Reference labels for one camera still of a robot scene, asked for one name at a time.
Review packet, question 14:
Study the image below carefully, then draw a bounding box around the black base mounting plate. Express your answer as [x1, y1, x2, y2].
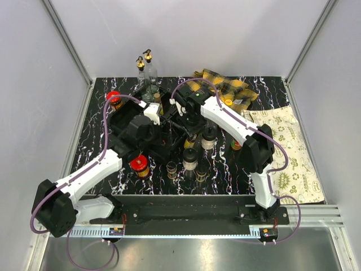
[90, 195, 290, 238]

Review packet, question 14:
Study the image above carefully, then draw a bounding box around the yellow plaid cloth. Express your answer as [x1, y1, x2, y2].
[193, 69, 258, 114]

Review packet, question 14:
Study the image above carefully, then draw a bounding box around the black top grinder front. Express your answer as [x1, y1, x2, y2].
[183, 148, 197, 171]

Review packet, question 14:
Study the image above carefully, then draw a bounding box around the clear oil bottle gold spout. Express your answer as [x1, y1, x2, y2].
[143, 49, 159, 94]

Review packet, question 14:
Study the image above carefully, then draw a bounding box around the red sauce bottle front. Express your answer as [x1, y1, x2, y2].
[231, 139, 242, 151]

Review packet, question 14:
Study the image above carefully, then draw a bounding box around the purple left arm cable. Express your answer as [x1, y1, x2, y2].
[29, 94, 147, 269]

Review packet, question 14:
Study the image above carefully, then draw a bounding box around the yellow label bottle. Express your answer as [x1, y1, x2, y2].
[184, 134, 197, 149]
[153, 93, 162, 105]

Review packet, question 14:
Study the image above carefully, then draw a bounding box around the small glass jar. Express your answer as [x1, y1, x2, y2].
[166, 161, 178, 180]
[196, 164, 208, 182]

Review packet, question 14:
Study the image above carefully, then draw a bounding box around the small glass jar left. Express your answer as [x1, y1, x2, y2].
[166, 161, 178, 180]

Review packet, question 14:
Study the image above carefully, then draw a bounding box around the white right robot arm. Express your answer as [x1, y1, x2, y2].
[170, 86, 280, 224]

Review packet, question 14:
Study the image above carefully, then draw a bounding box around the red lid jar back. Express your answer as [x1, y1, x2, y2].
[107, 91, 123, 112]

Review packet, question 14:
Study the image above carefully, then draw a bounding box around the black compartment organizer tray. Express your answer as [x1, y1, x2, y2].
[108, 84, 208, 163]

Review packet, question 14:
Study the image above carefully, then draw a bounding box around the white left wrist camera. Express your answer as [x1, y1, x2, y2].
[139, 101, 160, 125]

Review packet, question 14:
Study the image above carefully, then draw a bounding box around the red lid jar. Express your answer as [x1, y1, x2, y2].
[130, 155, 150, 180]
[107, 91, 123, 112]

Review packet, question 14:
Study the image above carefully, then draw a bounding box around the red sauce bottle yellow cap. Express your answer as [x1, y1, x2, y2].
[224, 99, 233, 106]

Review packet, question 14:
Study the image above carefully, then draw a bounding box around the small glass jar right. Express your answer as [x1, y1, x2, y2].
[196, 164, 208, 182]

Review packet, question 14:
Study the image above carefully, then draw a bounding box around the black grinder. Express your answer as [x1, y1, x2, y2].
[201, 127, 216, 150]
[183, 148, 197, 171]

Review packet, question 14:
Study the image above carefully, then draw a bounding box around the black top grinder back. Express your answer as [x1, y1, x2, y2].
[201, 127, 216, 150]

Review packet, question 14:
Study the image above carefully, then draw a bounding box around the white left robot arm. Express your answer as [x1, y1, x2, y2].
[30, 115, 160, 237]

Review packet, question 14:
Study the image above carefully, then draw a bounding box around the red lid jar front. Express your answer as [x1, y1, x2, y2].
[130, 155, 150, 180]

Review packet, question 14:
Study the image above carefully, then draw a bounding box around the cream printed cloth bag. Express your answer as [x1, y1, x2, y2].
[241, 106, 325, 204]

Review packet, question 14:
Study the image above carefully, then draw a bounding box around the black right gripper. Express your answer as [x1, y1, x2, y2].
[176, 110, 206, 141]

